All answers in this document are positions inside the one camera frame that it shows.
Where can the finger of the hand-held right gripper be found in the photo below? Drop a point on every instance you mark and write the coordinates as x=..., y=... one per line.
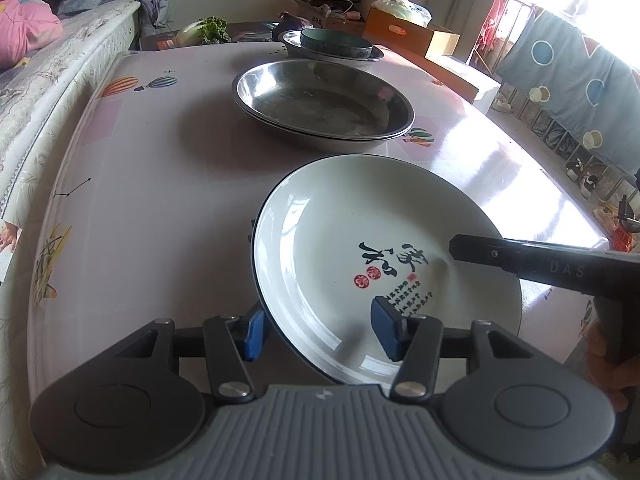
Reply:
x=480, y=250

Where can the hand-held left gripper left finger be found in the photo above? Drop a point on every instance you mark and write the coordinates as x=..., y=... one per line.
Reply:
x=255, y=335

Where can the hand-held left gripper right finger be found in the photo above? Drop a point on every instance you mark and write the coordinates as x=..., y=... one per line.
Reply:
x=387, y=327

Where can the white calligraphy plate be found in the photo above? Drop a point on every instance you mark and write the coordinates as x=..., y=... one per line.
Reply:
x=360, y=240

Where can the large steel plate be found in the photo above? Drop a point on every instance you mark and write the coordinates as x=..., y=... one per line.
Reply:
x=340, y=144

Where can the large steel basin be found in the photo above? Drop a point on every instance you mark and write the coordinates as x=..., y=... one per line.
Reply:
x=320, y=100

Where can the teal ceramic bowl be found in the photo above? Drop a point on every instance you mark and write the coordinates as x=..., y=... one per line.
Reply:
x=335, y=42

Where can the steel bowl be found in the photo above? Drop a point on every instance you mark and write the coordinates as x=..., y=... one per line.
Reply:
x=295, y=45

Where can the person's right hand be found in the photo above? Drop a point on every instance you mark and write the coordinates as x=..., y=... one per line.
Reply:
x=597, y=350

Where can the black and white shoes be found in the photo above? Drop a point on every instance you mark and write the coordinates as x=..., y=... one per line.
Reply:
x=582, y=177

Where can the metal railing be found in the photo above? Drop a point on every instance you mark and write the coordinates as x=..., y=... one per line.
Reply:
x=530, y=125

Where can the large cardboard box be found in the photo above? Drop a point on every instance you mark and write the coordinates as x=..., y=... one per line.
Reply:
x=470, y=80

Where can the balloon print tablecloth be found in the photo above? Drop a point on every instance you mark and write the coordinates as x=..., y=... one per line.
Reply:
x=150, y=185

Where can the blue hanging blanket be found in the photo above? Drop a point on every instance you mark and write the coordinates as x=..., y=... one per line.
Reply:
x=565, y=70

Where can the brown cardboard box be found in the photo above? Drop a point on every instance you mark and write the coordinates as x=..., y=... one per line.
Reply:
x=415, y=37

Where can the pink hanging garment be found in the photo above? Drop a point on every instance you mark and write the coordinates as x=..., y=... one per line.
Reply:
x=492, y=20

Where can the white plastic bag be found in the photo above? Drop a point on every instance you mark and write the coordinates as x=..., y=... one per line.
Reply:
x=405, y=10

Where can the small paper leaflet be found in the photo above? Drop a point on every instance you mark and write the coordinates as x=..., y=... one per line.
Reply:
x=10, y=250

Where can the open cardboard box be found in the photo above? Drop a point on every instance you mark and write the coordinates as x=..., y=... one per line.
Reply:
x=320, y=17

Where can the red onion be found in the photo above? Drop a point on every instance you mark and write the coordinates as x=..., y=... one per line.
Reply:
x=292, y=21

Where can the green leafy cabbage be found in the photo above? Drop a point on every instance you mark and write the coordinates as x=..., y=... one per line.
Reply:
x=207, y=30

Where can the white quilted mattress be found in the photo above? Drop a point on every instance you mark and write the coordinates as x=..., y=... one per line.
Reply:
x=45, y=90

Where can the pink floral blanket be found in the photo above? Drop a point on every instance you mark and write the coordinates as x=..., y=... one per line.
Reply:
x=25, y=25

